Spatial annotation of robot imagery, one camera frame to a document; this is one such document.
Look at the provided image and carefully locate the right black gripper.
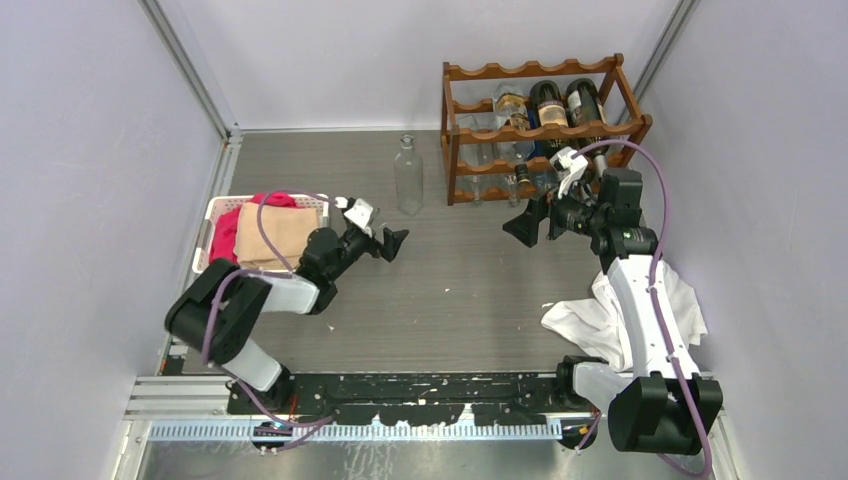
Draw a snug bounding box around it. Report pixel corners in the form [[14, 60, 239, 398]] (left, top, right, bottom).
[[504, 171, 608, 247]]

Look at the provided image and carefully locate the tall clear glass bottle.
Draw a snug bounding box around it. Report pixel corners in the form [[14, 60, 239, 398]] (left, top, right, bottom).
[[393, 134, 423, 216]]

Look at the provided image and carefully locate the clear whisky bottle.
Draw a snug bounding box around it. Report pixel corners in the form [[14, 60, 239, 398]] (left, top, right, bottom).
[[493, 81, 535, 189]]

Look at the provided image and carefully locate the green wine bottle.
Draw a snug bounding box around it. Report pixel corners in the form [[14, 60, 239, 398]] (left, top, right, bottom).
[[529, 80, 570, 158], [566, 78, 609, 178]]

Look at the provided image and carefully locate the green wine bottle front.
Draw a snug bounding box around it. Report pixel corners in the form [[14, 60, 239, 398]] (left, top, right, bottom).
[[566, 78, 609, 178]]

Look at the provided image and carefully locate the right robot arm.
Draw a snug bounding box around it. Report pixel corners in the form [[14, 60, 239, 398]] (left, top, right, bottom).
[[503, 167, 723, 456]]

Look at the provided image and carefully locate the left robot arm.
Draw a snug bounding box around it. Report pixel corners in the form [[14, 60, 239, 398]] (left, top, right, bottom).
[[164, 223, 409, 413]]

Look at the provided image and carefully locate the wooden wine rack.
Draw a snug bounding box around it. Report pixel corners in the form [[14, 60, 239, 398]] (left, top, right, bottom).
[[440, 53, 653, 206]]

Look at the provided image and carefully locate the beige folded cloth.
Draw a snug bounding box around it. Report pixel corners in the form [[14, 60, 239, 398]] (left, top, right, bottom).
[[234, 203, 321, 271]]

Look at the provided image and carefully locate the white cloth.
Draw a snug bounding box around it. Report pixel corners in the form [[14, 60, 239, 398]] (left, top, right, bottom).
[[541, 261, 708, 372]]

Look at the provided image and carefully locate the red cloth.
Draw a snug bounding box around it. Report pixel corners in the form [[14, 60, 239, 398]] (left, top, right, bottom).
[[209, 193, 308, 263]]

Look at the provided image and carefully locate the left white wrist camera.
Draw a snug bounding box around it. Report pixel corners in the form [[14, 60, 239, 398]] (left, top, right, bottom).
[[334, 196, 379, 238]]

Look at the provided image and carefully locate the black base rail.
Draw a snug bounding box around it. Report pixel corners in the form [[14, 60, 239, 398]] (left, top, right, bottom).
[[225, 372, 600, 427]]

